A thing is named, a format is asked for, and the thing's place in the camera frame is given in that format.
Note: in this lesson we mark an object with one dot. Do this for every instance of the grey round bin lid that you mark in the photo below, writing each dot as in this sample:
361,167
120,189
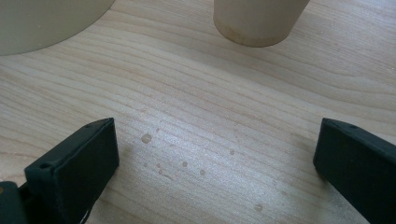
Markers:
46,21

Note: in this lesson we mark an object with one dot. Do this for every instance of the beige paper cup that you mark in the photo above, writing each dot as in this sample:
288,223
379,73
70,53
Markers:
258,21

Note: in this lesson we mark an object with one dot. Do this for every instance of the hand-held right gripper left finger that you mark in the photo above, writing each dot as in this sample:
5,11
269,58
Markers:
71,168

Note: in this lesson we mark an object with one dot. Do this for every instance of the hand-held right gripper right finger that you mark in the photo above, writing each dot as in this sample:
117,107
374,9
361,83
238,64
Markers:
358,161

